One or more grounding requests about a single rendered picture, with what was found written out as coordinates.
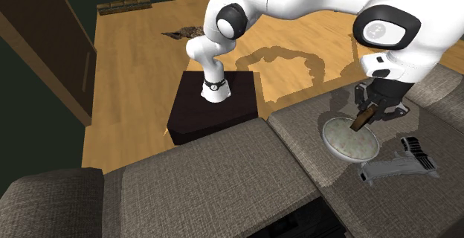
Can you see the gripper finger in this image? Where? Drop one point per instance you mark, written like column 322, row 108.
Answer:
column 360, row 97
column 397, row 111

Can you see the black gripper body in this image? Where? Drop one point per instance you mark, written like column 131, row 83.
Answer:
column 389, row 91

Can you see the brown rectangular block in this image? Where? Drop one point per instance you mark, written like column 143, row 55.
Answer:
column 361, row 121

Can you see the white speckled bowl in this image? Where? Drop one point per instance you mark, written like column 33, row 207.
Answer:
column 348, row 144

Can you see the grey and black pistol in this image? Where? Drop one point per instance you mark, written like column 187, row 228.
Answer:
column 395, row 167

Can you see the dark robot stand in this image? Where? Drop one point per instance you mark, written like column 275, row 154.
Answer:
column 203, row 117

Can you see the grey fabric sofa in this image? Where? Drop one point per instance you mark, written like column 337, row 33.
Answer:
column 217, row 179

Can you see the brown wooden cabinet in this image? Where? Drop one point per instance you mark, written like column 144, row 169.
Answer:
column 43, row 38

